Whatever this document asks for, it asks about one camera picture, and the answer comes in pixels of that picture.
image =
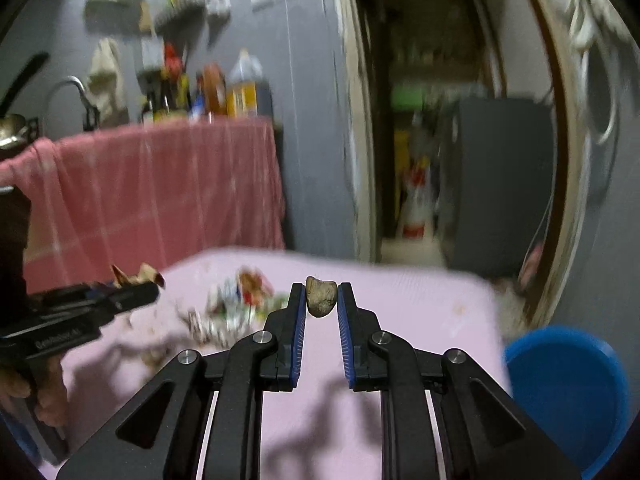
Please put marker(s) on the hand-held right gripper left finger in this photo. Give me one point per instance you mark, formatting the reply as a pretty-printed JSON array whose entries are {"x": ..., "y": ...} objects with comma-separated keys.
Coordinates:
[{"x": 296, "y": 340}]

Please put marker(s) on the dark sauce bottle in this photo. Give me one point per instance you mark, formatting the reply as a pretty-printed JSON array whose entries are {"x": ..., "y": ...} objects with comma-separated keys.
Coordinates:
[{"x": 165, "y": 100}]

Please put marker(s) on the person's left hand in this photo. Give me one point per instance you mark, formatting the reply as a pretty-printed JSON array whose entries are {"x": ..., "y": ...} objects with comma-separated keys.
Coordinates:
[{"x": 50, "y": 390}]

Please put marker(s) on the beige hanging towel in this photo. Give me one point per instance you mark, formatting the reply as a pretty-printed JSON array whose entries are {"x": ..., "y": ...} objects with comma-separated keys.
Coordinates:
[{"x": 106, "y": 80}]

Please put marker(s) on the metal faucet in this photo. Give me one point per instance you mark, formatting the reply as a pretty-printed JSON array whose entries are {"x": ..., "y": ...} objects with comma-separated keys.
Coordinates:
[{"x": 82, "y": 95}]

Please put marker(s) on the brown paper scrap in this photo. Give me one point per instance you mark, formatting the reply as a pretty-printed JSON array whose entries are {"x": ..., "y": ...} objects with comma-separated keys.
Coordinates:
[{"x": 142, "y": 274}]

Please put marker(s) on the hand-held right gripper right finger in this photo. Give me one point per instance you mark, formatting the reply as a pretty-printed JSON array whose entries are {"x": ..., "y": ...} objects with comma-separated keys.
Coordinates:
[{"x": 346, "y": 340}]

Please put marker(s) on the red hanging item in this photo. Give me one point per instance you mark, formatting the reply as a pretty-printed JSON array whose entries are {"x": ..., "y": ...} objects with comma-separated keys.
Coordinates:
[{"x": 173, "y": 57}]

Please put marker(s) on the pink table cover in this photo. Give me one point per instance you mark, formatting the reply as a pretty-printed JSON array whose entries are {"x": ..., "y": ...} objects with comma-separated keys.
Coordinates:
[{"x": 425, "y": 320}]

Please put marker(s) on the blue plastic bin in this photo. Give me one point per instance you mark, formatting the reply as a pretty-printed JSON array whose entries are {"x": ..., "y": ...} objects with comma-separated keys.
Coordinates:
[{"x": 565, "y": 400}]

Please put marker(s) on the wall-mounted rack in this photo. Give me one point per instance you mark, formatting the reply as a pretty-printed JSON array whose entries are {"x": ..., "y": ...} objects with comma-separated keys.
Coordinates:
[{"x": 180, "y": 17}]

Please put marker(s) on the pile of crumpled wrappers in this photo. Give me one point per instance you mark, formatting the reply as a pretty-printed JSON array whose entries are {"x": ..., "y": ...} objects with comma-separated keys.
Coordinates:
[{"x": 235, "y": 305}]

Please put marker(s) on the white and red bottle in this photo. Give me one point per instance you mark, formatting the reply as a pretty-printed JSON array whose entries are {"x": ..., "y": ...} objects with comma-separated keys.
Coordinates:
[{"x": 415, "y": 205}]

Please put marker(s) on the large cooking oil bottle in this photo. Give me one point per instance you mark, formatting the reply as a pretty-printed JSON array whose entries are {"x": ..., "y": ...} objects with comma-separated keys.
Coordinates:
[{"x": 245, "y": 85}]

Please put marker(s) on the grey refrigerator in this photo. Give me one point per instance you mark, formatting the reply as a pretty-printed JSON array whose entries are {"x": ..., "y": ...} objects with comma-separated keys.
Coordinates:
[{"x": 500, "y": 185}]

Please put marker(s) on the brown sauce bottle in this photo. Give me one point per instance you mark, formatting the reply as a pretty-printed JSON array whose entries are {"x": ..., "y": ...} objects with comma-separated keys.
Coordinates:
[{"x": 215, "y": 90}]

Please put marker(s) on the hanging plastic bag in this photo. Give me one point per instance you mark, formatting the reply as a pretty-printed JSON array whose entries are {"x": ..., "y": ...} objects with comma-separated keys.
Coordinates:
[{"x": 115, "y": 5}]

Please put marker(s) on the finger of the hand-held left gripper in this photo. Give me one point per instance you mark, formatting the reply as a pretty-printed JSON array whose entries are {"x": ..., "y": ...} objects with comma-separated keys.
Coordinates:
[{"x": 132, "y": 296}]

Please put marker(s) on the pink checked cloth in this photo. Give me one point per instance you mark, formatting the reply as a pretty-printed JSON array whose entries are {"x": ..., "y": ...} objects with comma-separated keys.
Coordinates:
[{"x": 150, "y": 185}]

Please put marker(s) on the wooden door frame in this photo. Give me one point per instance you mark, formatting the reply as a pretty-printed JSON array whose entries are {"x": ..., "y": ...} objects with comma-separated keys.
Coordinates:
[{"x": 357, "y": 160}]

